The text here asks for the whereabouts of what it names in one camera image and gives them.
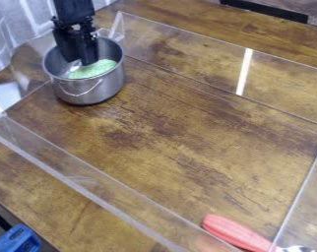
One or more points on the green bumpy toy vegetable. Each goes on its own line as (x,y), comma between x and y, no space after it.
(93,70)

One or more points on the red handled tool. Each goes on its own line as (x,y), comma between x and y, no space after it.
(237,234)

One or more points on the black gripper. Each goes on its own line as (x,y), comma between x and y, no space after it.
(74,20)

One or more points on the blue plastic object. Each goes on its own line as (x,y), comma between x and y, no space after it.
(20,239)

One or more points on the black bar at table edge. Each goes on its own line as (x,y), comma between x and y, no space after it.
(266,10)

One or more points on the silver metal pot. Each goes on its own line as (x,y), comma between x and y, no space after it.
(86,90)

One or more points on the clear acrylic barrier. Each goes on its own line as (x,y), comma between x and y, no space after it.
(209,134)

